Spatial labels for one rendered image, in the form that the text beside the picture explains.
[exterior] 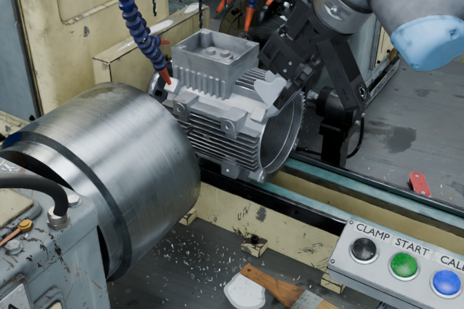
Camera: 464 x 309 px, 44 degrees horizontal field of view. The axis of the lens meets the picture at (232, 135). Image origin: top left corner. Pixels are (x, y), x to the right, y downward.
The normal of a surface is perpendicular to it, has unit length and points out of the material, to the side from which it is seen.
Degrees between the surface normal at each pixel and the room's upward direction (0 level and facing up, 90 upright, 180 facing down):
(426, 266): 23
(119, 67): 90
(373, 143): 0
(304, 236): 90
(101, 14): 90
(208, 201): 90
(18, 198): 0
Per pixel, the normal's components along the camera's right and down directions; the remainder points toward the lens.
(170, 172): 0.78, -0.07
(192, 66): -0.54, 0.46
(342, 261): -0.20, -0.58
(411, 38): -0.82, 0.11
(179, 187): 0.84, 0.16
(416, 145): 0.00, -0.83
